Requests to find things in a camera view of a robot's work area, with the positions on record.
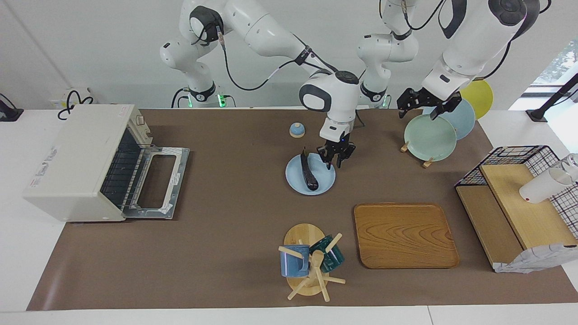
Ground light blue round plate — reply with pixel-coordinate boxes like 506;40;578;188
285;153;336;196

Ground dark purple eggplant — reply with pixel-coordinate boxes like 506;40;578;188
300;147;320;191

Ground beige toaster oven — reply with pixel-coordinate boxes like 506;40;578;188
23;104;191;223

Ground pale green racked plate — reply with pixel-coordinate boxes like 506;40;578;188
404;114;457;162

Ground light blue racked plate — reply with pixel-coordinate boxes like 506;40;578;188
422;98;476;141

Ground yellow racked plate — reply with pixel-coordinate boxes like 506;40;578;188
460;80;494;120

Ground wooden plate rack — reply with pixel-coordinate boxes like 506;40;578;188
400;141;435;169

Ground wooden mug tree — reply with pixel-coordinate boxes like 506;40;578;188
278;223;347;302

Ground wooden serving tray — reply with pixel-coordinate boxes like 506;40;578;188
354;203;461;270

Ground dark green mug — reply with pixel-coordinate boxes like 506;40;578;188
309;235;345;274

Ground blue mug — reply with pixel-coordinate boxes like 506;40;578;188
280;245;311;278

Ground white cup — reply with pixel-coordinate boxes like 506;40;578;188
519;168;573;204

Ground window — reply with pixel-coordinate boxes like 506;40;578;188
531;38;578;88

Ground brown table mat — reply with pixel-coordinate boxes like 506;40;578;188
26;108;578;311

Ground wooden shelf unit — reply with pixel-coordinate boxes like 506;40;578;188
455;163;578;271

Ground clear glass cup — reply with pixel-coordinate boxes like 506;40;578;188
562;153;578;182

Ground white marbled cloth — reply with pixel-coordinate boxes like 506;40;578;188
494;183;578;274

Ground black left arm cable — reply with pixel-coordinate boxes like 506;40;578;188
378;0;453;32

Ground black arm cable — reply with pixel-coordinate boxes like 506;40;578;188
216;23;338;92
378;0;453;32

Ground black wire basket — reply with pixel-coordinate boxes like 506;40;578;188
455;145;578;239

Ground black camera stand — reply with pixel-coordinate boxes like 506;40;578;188
526;72;578;123

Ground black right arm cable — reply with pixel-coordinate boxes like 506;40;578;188
216;23;338;92

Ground black oven power cable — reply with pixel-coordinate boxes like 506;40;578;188
57;89;94;121

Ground white wall socket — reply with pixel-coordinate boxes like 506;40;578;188
49;87;98;109

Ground black clamp mount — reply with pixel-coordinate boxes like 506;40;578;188
0;93;24;122

